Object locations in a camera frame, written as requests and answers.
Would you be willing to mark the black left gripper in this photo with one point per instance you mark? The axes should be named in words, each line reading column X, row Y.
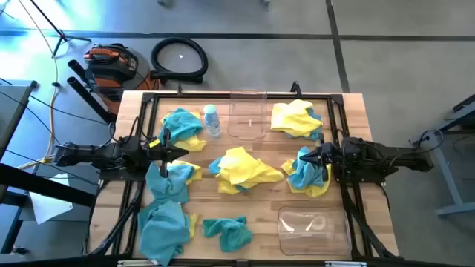
column 148, row 155

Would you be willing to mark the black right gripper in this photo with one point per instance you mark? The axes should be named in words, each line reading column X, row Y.
column 335, row 157

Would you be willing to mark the yellow microfiber towel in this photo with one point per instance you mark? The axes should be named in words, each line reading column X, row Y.
column 293, row 116
column 196, row 174
column 193, row 144
column 267, row 174
column 193, row 224
column 237, row 163
column 315, row 191

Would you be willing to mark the large blue microfiber towel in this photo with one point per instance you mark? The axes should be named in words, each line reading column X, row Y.
column 163, row 233

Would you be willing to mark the dark teal terry towel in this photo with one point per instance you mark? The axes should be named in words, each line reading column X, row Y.
column 232, row 231

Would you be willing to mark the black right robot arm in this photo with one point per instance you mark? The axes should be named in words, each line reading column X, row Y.
column 389, row 157

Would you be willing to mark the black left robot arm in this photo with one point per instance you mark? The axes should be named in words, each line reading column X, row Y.
column 92, row 154

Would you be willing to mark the clear bottle with blue liquid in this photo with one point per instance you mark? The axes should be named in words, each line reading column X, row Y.
column 211, row 120

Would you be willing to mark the small black clamp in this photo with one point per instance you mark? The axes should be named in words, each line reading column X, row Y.
column 180, row 89

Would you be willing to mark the large clear plastic basket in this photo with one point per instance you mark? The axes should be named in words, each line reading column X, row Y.
column 315, row 231

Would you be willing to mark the large black clamp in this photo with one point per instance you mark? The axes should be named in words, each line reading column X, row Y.
column 296, row 89

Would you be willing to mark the small clear plastic basket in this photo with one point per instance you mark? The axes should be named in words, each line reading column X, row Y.
column 246, row 122

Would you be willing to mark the long black vacuum tube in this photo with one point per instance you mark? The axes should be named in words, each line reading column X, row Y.
column 89, row 98

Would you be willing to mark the orange and black shop vacuum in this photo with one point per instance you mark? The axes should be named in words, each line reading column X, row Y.
column 111, row 66

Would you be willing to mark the short black vacuum tube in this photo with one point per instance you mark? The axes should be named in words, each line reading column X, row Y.
column 76, row 67

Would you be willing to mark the white paper sheet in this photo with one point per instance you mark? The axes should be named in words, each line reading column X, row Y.
column 48, row 207

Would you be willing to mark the black beam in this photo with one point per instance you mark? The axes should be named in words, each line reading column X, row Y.
column 37, row 183

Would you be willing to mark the grey desk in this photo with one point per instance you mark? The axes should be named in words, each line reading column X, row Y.
column 9, row 107

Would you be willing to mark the black tripod stand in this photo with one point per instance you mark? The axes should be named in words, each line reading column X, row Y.
column 48, row 18

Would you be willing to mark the black aluminium table frame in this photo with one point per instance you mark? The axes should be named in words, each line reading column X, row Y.
column 208, row 96

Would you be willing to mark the silver metal bracket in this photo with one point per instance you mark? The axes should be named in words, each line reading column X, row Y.
column 345, row 264
column 141, row 263

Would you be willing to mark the grey-blue table frame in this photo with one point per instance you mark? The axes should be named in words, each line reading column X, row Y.
column 445, row 178

